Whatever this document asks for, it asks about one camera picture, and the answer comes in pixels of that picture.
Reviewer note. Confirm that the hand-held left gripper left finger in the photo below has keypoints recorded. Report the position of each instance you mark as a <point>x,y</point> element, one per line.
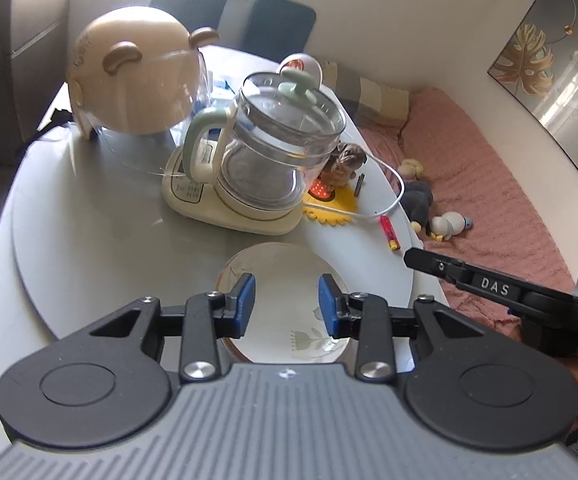
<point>243,305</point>

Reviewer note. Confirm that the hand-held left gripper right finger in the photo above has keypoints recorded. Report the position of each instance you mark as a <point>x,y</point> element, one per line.
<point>329,305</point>

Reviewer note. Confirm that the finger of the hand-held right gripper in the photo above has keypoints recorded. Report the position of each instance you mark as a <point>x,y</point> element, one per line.
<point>469,277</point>

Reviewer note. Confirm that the white plate with twig print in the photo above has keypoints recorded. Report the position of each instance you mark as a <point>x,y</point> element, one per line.
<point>284,300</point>

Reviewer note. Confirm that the white duck stuffed toy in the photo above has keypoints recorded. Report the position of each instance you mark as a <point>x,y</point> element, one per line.
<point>449,224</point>

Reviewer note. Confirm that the pink blanket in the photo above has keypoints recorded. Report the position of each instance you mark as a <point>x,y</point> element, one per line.
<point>494,200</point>

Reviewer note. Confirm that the dark grey stuffed toy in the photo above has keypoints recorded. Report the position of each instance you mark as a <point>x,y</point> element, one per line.
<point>416,205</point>

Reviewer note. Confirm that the red lighter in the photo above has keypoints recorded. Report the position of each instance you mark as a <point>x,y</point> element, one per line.
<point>389,232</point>

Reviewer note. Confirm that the yellow scalloped coaster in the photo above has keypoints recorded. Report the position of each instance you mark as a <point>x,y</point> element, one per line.
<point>339,210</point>

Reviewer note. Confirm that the small red dotted disc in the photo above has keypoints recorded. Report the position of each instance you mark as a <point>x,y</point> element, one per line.
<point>320,191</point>

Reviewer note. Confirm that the cream kettle base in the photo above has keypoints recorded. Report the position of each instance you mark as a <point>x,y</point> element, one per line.
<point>189,200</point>

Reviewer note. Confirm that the yellow stuffed toy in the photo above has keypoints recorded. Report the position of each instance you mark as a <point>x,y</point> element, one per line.
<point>411,169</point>

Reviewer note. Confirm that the small dark cylinder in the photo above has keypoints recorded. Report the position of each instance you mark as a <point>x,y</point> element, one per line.
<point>359,185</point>

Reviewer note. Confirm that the grey glass turntable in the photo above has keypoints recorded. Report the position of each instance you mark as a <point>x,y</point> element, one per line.
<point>119,240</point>

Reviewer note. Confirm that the brown figurine ornament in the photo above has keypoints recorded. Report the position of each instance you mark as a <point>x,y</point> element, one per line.
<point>344,160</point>

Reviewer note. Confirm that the plaid pillow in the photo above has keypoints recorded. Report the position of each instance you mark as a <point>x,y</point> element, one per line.
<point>369,95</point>

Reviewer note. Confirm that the white red-marked round object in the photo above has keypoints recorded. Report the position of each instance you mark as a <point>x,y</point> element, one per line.
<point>299,66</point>

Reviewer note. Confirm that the beige helmet with bear ears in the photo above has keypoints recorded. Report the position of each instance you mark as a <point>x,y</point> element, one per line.
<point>129,50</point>

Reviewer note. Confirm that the dark blue-grey chair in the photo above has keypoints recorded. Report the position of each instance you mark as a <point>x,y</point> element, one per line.
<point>279,25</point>
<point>189,0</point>

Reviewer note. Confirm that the grey cabinet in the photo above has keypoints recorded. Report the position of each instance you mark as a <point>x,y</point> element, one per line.
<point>34,20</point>

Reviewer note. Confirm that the wall poster with gold leaf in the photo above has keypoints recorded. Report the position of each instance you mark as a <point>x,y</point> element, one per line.
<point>544,60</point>

